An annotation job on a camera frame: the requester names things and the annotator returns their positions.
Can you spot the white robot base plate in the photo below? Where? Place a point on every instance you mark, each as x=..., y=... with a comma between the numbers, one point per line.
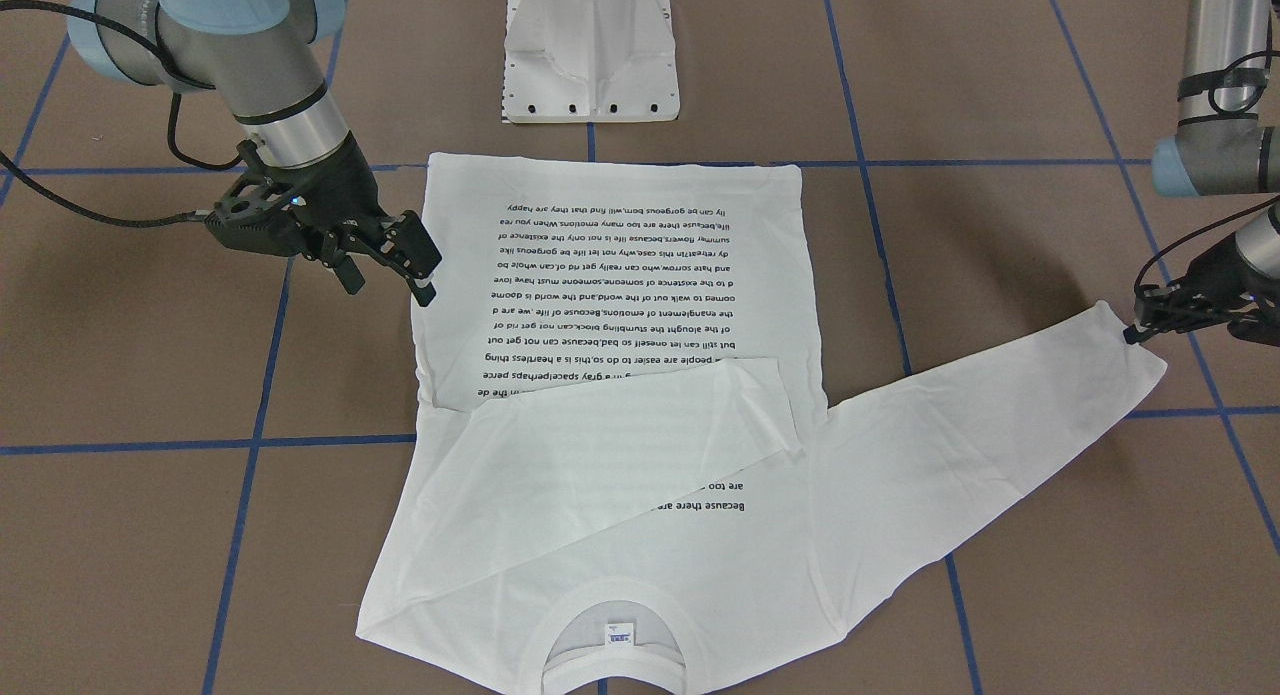
x=601, y=61

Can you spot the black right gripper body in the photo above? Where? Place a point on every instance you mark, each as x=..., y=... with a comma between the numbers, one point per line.
x=343, y=183

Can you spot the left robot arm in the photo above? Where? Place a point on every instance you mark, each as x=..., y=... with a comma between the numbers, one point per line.
x=1221, y=148

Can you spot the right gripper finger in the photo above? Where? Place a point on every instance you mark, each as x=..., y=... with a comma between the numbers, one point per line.
x=348, y=275
x=422, y=290

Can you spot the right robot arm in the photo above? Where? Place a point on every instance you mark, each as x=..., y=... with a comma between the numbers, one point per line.
x=254, y=53

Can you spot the white long-sleeve printed shirt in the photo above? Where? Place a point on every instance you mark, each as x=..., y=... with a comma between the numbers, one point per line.
x=626, y=464

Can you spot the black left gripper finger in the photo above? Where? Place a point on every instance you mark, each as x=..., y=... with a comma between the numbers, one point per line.
x=1139, y=333

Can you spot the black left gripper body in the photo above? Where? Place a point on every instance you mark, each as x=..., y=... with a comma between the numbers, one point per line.
x=1232, y=268

